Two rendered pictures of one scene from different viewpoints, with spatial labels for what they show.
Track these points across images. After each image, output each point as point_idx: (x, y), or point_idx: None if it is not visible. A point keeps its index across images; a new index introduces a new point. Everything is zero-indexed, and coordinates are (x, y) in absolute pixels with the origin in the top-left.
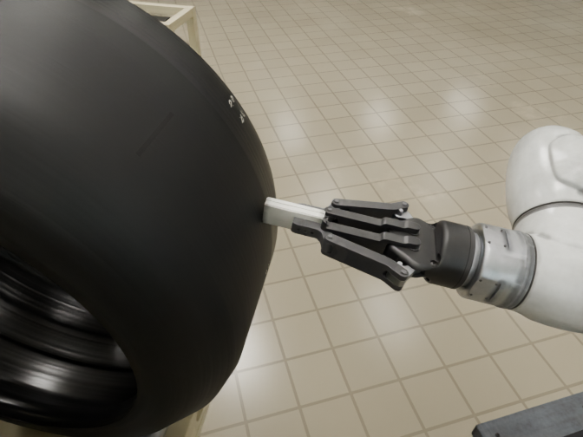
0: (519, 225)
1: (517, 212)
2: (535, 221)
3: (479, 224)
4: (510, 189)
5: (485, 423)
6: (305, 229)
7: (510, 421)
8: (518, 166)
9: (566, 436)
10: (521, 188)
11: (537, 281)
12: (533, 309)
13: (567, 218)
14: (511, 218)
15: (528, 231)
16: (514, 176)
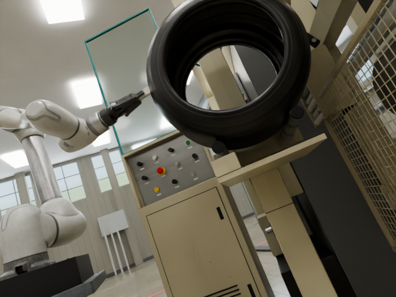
0: (79, 121)
1: (76, 118)
2: (79, 118)
3: (96, 111)
4: (69, 114)
5: (85, 283)
6: None
7: (69, 290)
8: (62, 108)
9: (60, 261)
10: (70, 112)
11: None
12: None
13: None
14: (76, 121)
15: (82, 119)
16: (65, 110)
